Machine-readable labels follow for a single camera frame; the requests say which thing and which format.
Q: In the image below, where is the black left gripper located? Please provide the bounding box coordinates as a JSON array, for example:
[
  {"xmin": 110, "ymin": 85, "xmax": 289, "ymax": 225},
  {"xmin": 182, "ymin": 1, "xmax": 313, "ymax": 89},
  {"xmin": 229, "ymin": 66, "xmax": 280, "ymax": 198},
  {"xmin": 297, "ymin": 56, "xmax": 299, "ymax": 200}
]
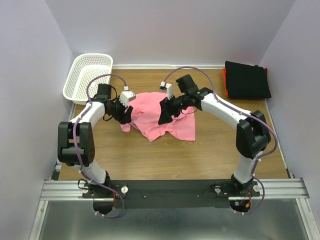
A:
[{"xmin": 108, "ymin": 95, "xmax": 134, "ymax": 125}]

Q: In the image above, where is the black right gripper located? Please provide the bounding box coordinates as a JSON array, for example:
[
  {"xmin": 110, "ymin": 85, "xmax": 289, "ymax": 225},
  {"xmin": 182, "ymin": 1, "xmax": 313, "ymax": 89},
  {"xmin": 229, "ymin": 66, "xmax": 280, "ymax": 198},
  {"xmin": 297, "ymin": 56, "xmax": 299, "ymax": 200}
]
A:
[{"xmin": 157, "ymin": 93, "xmax": 189, "ymax": 125}]

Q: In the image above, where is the pink t shirt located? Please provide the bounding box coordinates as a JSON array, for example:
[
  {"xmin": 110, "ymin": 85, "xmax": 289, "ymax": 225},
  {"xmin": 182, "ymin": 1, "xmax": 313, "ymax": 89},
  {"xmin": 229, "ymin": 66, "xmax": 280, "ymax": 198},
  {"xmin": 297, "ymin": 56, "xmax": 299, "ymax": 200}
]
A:
[{"xmin": 120, "ymin": 92, "xmax": 196, "ymax": 142}]

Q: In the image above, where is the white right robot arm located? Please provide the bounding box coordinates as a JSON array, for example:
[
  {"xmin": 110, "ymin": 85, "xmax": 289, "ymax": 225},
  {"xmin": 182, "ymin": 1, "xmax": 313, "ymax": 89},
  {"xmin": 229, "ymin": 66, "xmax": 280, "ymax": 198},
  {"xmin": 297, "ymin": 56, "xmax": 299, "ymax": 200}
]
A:
[{"xmin": 158, "ymin": 74, "xmax": 271, "ymax": 196}]

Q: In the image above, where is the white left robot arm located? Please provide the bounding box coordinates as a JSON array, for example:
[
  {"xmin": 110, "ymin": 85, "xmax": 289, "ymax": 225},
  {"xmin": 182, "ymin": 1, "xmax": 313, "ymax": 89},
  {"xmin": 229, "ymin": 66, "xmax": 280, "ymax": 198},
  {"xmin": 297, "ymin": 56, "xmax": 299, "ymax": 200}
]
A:
[{"xmin": 57, "ymin": 83, "xmax": 136, "ymax": 198}]

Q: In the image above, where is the white plastic basket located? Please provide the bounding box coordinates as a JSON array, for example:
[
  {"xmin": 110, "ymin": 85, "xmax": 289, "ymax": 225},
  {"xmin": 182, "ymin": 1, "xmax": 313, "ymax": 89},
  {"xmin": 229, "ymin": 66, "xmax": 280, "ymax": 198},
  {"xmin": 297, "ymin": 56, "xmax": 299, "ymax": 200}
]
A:
[{"xmin": 62, "ymin": 53, "xmax": 113, "ymax": 105}]

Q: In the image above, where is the orange folded t shirt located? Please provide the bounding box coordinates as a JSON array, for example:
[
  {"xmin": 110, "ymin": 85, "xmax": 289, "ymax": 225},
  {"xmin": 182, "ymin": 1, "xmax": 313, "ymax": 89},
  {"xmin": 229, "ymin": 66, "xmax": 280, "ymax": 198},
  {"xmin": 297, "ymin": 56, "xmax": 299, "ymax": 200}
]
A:
[{"xmin": 222, "ymin": 68, "xmax": 229, "ymax": 97}]

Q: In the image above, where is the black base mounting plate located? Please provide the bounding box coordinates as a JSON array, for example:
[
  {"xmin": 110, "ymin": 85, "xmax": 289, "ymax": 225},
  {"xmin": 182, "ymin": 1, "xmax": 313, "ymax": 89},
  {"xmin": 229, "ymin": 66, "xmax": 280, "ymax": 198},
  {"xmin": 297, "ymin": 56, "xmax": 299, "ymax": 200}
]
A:
[{"xmin": 78, "ymin": 179, "xmax": 261, "ymax": 209}]

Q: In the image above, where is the black folded t shirt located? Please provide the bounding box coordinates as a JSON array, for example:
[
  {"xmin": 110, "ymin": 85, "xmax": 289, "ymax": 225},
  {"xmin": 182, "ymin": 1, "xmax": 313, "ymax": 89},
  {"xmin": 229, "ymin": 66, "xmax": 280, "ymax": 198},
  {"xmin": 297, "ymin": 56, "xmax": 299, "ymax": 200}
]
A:
[{"xmin": 224, "ymin": 61, "xmax": 272, "ymax": 100}]

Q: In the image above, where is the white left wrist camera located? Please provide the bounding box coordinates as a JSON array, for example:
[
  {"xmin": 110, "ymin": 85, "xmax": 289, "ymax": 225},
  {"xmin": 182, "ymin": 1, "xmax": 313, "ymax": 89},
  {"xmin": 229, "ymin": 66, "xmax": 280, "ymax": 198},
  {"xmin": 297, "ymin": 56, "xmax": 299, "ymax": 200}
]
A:
[{"xmin": 119, "ymin": 90, "xmax": 136, "ymax": 106}]

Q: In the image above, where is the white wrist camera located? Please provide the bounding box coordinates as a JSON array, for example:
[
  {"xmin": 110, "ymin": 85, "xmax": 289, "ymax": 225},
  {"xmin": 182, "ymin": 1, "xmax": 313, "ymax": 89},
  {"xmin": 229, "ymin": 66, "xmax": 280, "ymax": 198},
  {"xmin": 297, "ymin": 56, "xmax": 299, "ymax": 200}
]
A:
[
  {"xmin": 119, "ymin": 90, "xmax": 136, "ymax": 106},
  {"xmin": 164, "ymin": 83, "xmax": 174, "ymax": 100}
]

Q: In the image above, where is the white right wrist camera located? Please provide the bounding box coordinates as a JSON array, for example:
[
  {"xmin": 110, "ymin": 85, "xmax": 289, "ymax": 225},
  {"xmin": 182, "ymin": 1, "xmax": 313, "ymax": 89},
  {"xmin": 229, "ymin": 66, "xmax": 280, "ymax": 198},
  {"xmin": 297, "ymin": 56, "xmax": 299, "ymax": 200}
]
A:
[{"xmin": 164, "ymin": 83, "xmax": 174, "ymax": 100}]

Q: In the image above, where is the aluminium frame rail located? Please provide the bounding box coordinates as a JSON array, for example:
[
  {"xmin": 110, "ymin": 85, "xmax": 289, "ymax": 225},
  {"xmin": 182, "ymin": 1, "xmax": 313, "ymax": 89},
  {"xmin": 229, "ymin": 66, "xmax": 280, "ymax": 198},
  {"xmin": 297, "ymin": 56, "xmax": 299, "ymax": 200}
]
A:
[{"xmin": 40, "ymin": 178, "xmax": 310, "ymax": 201}]

